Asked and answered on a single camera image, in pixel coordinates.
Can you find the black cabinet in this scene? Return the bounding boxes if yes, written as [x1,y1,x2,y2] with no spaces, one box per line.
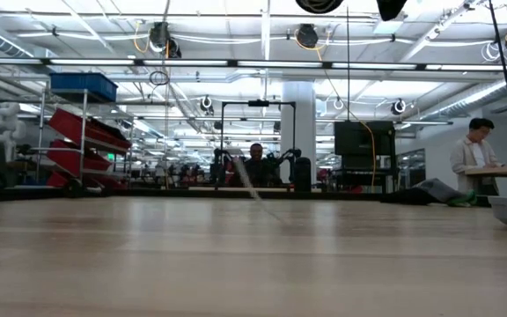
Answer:
[333,120,398,193]

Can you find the red storage bin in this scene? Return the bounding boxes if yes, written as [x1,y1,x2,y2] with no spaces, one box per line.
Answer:
[48,107,132,151]
[45,171,127,190]
[45,139,114,173]

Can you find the yellow hanging cable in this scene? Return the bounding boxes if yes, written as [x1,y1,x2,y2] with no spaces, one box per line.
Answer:
[292,28,377,188]

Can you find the small green object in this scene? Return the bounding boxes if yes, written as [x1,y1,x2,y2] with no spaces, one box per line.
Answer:
[445,189,479,208]

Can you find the standing person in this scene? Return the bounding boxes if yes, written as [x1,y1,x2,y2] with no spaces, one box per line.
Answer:
[450,117,503,197]

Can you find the black grey work glove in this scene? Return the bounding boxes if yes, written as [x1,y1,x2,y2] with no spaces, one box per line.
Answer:
[379,177,468,207]

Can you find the white cord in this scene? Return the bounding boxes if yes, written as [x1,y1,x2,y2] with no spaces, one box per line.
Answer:
[233,156,263,202]

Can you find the wooden desk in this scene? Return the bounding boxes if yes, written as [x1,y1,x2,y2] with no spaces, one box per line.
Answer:
[463,163,507,178]

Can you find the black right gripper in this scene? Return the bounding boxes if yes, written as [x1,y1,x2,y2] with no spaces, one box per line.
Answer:
[375,0,408,22]

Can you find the black plastic cord spool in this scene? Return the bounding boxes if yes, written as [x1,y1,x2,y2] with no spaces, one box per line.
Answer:
[295,0,345,15]

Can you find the thin black vertical rod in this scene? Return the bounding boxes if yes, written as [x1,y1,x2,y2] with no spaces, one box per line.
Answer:
[345,6,351,122]

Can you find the blue storage bin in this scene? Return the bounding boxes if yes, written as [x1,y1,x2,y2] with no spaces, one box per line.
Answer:
[49,71,119,103]

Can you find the black cylinder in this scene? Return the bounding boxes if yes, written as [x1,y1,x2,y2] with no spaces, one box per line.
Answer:
[294,157,312,193]

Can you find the black background rig frame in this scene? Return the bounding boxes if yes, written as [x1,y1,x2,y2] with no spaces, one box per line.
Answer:
[219,99,298,190]

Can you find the white building column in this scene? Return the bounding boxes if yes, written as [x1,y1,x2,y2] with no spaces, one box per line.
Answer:
[279,81,318,184]

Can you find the black aluminium table frame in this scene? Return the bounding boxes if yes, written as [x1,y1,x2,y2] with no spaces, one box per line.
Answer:
[0,187,385,203]

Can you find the black hanging cable loop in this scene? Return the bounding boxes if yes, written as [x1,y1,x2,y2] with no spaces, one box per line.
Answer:
[149,70,171,87]

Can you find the metal shelf rack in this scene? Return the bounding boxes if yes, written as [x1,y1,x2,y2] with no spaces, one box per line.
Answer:
[33,87,136,190]

